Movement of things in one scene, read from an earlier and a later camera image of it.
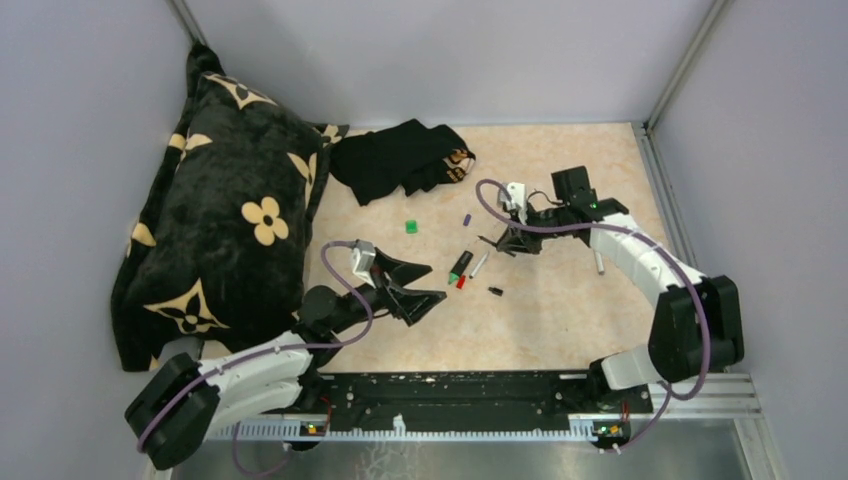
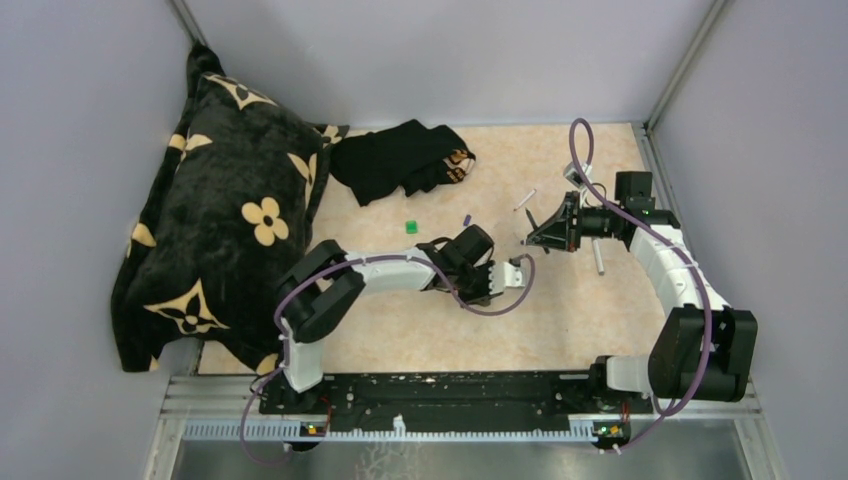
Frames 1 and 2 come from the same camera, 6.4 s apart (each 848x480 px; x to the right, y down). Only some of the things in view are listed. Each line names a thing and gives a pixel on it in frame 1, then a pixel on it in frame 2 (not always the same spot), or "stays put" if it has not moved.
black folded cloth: [407, 159] stays put
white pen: [600, 263] stays put
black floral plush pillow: [219, 235] stays put
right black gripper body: [533, 239] to [572, 232]
